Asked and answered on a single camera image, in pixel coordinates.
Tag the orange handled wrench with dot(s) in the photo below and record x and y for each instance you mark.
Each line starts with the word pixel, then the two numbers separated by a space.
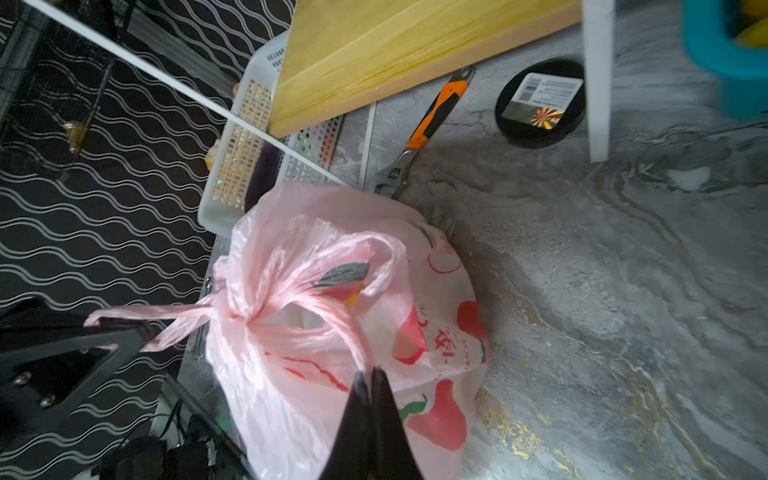
pixel 391 180

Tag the teal plastic fruit basket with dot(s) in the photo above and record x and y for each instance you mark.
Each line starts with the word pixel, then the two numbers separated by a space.
pixel 741 72

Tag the pink plastic grocery bag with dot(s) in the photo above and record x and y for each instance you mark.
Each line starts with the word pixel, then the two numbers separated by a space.
pixel 322 283

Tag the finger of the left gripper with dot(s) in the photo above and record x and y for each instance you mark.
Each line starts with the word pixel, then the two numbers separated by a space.
pixel 51 362

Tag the black tape roll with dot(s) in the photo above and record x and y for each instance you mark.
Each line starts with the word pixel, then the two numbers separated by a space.
pixel 542 104

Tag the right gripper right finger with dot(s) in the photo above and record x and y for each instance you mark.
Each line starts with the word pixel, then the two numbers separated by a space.
pixel 392 457

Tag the wooden two-tier shelf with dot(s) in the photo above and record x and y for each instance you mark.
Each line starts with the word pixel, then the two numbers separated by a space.
pixel 343 55

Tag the black wire wall basket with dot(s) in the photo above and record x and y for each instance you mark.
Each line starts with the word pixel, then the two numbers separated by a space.
pixel 52 84

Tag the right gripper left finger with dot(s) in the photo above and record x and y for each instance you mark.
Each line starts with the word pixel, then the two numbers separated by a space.
pixel 350 457

